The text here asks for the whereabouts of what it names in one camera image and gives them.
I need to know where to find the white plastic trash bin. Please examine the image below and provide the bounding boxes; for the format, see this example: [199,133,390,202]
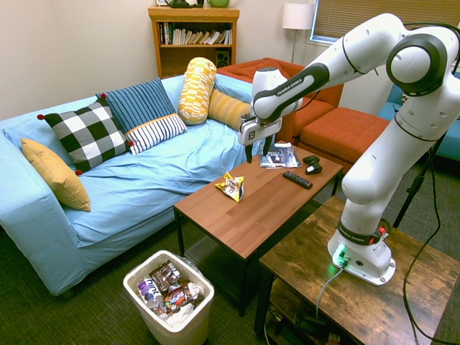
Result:
[123,250,216,345]

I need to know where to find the orange armchair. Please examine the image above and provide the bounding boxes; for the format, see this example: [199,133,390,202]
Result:
[216,57,345,148]

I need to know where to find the white shade floor lamp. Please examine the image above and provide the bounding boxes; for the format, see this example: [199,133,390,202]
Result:
[282,3,316,64]

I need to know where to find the wooden coffee table black legs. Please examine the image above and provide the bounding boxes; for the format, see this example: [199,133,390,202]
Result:
[172,149,345,318]

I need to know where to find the mustard striped pillow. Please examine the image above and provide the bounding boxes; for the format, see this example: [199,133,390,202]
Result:
[207,88,252,132]

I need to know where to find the brown window blinds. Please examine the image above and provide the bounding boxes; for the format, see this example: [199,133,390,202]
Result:
[310,0,460,44]

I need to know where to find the white navy striped lumbar pillow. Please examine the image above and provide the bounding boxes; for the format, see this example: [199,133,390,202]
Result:
[124,113,188,156]

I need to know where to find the yellow chip bag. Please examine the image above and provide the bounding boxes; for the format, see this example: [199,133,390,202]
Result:
[214,172,246,203]

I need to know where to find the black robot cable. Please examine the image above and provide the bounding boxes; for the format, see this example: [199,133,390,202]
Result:
[401,21,460,343]

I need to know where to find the magazine underneath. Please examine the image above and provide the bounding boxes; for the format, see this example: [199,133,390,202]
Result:
[262,162,304,170]

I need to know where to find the metal floor vent grille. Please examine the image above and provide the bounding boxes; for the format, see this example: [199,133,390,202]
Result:
[185,235,221,269]

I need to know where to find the black camera tripod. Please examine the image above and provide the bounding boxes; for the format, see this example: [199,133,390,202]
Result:
[392,132,449,229]

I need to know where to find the clear plastic bin liner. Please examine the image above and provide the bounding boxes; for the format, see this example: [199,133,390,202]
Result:
[178,255,203,276]

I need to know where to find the grey cable at robot base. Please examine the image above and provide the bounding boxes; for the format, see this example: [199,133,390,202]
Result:
[315,264,346,319]

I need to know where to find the hint water bottle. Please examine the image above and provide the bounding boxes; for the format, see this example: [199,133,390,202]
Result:
[137,276,165,307]

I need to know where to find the black white checkered pillow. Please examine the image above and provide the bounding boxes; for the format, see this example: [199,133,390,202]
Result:
[37,93,135,177]

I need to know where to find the dark cover business magazine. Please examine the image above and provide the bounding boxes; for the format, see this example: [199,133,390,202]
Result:
[259,142,302,168]

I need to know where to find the black object on shelf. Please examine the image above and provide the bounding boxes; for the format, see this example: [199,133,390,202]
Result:
[167,0,205,9]

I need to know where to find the yellow white patterned bolster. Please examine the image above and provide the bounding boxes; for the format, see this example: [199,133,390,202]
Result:
[177,57,218,127]

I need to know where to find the orange ottoman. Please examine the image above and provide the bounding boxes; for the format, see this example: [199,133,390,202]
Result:
[298,106,391,175]

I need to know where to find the wooden bookshelf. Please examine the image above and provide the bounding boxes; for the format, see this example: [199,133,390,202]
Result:
[147,5,241,80]

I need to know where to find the light blue covered sofa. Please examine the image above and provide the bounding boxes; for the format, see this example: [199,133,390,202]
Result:
[0,74,267,297]

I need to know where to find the plain mustard yellow pillow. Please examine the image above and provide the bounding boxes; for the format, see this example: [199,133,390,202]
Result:
[20,137,92,213]

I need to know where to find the crumpled white paper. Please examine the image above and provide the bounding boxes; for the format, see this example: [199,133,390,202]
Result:
[185,281,206,300]

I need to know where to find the orange brown candy wrapper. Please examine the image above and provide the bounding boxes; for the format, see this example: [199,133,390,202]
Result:
[162,283,196,314]

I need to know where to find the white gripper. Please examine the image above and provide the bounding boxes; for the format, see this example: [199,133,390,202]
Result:
[238,114,283,165]

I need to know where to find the blue striped square pillow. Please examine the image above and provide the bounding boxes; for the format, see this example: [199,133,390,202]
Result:
[95,77,178,135]

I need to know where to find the black tv remote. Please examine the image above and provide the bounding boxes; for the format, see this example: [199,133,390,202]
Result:
[282,170,314,190]

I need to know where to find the row of paperback books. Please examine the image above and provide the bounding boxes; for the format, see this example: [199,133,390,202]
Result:
[159,22,234,46]

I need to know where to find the rustic wooden robot table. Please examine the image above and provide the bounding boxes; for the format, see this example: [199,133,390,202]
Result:
[253,195,460,345]

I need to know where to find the brown snack wrapper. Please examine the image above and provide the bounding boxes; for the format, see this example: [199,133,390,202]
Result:
[149,263,181,293]

